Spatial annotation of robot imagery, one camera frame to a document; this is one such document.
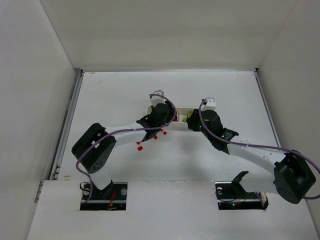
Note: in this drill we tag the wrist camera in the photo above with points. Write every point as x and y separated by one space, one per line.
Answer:
208 103
157 98

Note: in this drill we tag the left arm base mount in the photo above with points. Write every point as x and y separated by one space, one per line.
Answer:
113 199

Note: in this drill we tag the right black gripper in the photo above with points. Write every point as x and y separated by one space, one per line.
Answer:
194 119

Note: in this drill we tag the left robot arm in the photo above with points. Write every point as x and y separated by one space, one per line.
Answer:
95 146

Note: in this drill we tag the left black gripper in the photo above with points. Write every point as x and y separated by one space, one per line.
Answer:
164 110

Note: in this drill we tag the white divided container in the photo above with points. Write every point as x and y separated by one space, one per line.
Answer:
181 117

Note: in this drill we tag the green lego brick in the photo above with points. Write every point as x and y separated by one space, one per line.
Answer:
187 117

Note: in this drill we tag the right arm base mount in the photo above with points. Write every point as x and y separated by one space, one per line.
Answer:
232 196

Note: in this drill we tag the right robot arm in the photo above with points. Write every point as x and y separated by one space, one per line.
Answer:
289 174

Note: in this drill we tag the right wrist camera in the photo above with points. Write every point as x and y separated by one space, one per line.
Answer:
208 103

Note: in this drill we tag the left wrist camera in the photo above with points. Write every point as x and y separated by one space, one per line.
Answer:
157 98

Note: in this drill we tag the red lego pile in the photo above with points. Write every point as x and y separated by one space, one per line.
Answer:
160 134

